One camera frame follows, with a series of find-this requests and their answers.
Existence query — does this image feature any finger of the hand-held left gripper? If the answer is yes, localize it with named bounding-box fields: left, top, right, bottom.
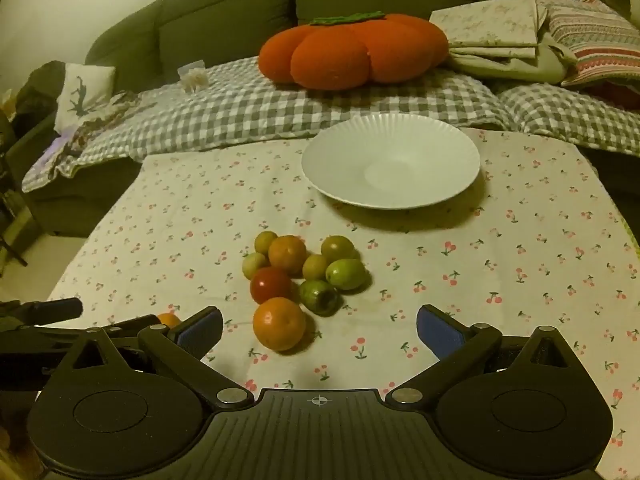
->
left=0, top=298, right=84, bottom=327
left=0, top=314, right=160, bottom=356

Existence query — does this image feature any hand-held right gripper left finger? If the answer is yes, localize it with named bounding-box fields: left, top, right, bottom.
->
left=55, top=306, right=256, bottom=409

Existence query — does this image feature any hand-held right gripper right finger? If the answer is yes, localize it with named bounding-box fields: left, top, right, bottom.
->
left=385, top=304, right=585, bottom=406

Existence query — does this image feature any large orange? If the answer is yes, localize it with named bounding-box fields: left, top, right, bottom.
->
left=252, top=297, right=307, bottom=352

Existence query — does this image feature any red tomato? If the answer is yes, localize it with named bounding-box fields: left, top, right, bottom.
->
left=250, top=266, right=293, bottom=306

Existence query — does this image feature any pale green jujube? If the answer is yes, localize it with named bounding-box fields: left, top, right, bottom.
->
left=242, top=252, right=269, bottom=281

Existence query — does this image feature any light green jujube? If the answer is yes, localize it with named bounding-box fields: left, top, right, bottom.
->
left=325, top=258, right=367, bottom=291

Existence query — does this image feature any medium orange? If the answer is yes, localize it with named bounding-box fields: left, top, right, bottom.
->
left=268, top=235, right=308, bottom=276

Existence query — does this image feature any dark green jujube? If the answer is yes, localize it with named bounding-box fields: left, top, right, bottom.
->
left=298, top=279, right=342, bottom=317

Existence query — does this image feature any yellow-brown jujube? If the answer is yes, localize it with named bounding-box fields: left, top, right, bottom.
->
left=302, top=254, right=329, bottom=281

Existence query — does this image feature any brown-green jujube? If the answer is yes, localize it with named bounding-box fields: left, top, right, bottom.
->
left=320, top=235, right=357, bottom=263

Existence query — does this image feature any white ribbed plate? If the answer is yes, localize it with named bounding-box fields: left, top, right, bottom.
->
left=301, top=113, right=482, bottom=210

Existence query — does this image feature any cherry print tablecloth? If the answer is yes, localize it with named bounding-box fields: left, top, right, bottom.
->
left=42, top=127, right=640, bottom=471

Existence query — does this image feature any dark cloth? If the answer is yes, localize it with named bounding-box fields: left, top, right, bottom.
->
left=10, top=60, right=68, bottom=131

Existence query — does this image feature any white printed pillow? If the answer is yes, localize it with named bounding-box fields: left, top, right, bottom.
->
left=52, top=62, right=118, bottom=133

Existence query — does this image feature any grey checked blanket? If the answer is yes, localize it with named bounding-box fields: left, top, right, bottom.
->
left=21, top=55, right=640, bottom=193

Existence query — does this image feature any folded beige cloth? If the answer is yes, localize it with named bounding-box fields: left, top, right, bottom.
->
left=445, top=30, right=576, bottom=86

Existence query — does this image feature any orange pumpkin cushion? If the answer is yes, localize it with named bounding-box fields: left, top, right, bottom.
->
left=258, top=11, right=449, bottom=92

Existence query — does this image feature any folded floral sheet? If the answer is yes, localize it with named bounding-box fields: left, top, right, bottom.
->
left=429, top=0, right=551, bottom=61

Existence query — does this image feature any green sofa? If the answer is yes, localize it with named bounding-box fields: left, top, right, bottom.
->
left=10, top=0, right=640, bottom=241

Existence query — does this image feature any striped knit blanket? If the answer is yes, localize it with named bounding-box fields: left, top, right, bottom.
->
left=520, top=0, right=640, bottom=88

